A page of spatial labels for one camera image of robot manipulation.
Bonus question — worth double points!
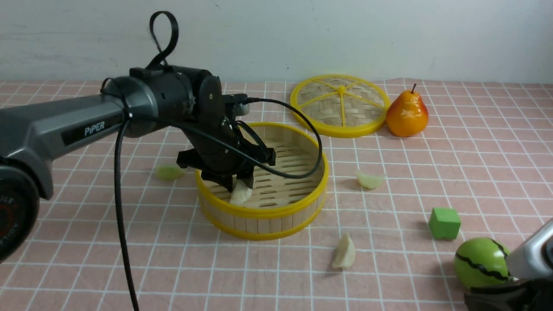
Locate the white dumpling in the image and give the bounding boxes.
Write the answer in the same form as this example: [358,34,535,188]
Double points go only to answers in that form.
[229,180,253,206]

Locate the orange yellow toy pear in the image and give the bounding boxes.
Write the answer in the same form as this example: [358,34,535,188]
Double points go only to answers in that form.
[385,83,429,137]

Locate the wrist camera camera-left gripper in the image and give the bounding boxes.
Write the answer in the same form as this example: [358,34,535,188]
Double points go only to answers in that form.
[222,94,250,120]

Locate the bamboo steamer tray yellow rim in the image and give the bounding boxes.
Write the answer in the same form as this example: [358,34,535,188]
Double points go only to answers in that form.
[195,122,329,240]

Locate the cream dumpling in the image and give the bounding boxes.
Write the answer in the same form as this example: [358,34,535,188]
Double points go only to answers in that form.
[331,233,356,269]

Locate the green foam cube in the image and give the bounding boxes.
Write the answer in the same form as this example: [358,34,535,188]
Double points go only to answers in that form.
[429,207,461,241]

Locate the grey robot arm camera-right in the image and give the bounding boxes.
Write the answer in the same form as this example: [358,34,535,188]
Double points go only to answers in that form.
[464,220,553,311]

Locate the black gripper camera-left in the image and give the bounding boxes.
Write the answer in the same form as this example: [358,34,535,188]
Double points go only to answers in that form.
[176,118,277,193]

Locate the bamboo steamer lid yellow rim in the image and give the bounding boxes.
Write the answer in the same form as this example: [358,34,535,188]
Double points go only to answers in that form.
[290,74,391,138]

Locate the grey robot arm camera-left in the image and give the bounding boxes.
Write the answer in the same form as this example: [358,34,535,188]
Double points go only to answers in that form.
[1,66,222,261]

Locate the pale green dumpling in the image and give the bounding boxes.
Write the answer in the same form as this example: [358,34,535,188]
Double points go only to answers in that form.
[356,171,385,190]

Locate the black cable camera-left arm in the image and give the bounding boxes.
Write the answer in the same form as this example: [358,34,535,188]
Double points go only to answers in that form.
[99,77,324,311]

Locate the green toy watermelon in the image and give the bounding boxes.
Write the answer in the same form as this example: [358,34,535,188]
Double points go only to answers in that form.
[454,238,513,289]

